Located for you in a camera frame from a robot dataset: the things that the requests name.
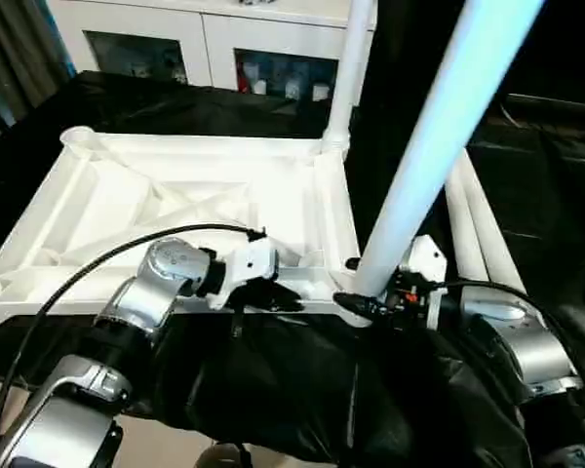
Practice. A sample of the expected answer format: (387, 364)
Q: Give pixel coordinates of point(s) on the white plastic table leg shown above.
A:
(443, 146)
(460, 229)
(353, 73)
(490, 229)

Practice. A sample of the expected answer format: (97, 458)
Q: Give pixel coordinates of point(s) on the white plastic table top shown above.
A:
(127, 195)

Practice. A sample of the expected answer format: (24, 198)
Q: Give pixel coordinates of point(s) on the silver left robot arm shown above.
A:
(166, 273)

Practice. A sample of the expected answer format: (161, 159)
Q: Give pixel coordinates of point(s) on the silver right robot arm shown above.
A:
(531, 341)

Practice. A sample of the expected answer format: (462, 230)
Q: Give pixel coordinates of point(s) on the black mat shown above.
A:
(297, 380)

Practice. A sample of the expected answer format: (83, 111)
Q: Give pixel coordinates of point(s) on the black left robot foot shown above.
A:
(224, 456)

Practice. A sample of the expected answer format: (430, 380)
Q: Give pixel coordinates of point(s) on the small white jar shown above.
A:
(321, 91)
(292, 89)
(259, 87)

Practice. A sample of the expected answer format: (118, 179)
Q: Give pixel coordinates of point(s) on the red bottle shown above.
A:
(244, 80)

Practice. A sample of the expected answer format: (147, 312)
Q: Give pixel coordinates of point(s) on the white cabinet with glass doors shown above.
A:
(200, 29)

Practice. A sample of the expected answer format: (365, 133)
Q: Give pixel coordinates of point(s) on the grey brown curtain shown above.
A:
(19, 58)

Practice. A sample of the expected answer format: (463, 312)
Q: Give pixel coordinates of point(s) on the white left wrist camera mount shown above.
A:
(253, 258)

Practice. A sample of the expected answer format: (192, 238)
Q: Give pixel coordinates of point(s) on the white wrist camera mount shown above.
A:
(253, 258)
(429, 253)

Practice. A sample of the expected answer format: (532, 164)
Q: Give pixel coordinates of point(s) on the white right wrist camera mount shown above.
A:
(429, 253)

